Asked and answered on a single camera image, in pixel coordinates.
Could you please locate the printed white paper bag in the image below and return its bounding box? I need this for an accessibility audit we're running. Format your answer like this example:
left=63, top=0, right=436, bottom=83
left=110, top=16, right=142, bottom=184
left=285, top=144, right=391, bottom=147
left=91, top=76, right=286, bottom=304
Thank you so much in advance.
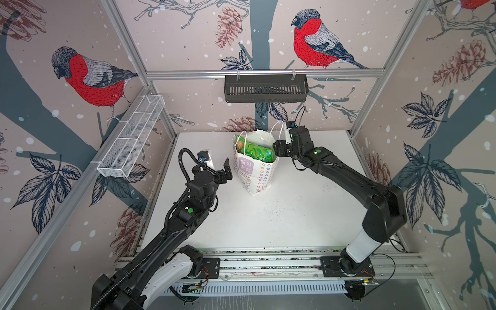
left=232, top=121, right=285, bottom=196

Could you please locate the large green chip bag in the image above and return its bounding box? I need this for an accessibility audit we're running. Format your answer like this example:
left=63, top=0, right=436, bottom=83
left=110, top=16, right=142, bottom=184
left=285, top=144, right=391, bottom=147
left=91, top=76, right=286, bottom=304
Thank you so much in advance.
left=235, top=138, right=275, bottom=163

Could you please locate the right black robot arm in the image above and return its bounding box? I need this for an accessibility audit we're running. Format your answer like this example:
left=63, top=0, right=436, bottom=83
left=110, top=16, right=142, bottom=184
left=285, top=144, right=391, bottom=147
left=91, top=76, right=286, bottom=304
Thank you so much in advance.
left=273, top=121, right=407, bottom=276

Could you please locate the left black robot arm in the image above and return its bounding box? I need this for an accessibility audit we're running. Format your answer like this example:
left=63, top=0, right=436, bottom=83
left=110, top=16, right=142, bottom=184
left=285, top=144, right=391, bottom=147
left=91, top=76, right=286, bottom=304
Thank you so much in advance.
left=90, top=148, right=233, bottom=309

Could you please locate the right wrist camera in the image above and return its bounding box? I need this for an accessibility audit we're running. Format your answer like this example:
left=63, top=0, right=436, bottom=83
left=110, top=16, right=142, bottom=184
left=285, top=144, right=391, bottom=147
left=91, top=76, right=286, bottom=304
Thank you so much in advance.
left=285, top=121, right=297, bottom=144

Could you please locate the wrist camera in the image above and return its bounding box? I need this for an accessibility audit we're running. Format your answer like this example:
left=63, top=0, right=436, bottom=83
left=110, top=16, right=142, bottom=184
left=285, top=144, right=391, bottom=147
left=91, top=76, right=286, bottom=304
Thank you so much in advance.
left=285, top=121, right=297, bottom=144
left=197, top=149, right=214, bottom=170

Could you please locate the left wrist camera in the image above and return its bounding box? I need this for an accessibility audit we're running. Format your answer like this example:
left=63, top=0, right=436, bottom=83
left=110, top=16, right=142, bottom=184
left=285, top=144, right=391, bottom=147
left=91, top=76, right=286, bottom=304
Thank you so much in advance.
left=197, top=149, right=214, bottom=170

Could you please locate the black hanging wall basket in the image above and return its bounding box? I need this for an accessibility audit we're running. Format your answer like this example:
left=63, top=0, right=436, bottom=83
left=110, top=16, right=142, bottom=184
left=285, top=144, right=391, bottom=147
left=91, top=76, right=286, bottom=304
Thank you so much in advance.
left=224, top=74, right=309, bottom=103

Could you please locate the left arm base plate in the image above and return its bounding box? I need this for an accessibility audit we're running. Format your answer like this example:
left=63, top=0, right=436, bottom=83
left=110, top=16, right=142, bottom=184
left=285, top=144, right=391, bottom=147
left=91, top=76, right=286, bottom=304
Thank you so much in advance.
left=186, top=258, right=220, bottom=280

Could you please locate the white wire mesh basket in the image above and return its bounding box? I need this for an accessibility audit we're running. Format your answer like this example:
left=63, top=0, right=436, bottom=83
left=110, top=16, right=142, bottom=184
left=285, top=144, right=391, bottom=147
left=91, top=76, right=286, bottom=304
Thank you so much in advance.
left=97, top=94, right=165, bottom=178

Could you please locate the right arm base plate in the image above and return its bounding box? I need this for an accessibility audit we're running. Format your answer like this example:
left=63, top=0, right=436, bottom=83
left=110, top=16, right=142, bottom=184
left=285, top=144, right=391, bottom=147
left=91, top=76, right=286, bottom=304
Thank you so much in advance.
left=320, top=256, right=375, bottom=278

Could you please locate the aluminium frame crossbar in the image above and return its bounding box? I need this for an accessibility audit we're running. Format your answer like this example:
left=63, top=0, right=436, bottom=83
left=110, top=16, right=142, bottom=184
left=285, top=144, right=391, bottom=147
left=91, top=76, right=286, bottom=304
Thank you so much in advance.
left=145, top=68, right=385, bottom=81

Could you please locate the aluminium mounting rail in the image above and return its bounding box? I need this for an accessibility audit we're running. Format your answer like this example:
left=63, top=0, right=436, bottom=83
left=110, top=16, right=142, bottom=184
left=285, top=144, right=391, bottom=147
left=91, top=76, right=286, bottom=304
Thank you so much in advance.
left=112, top=247, right=433, bottom=284

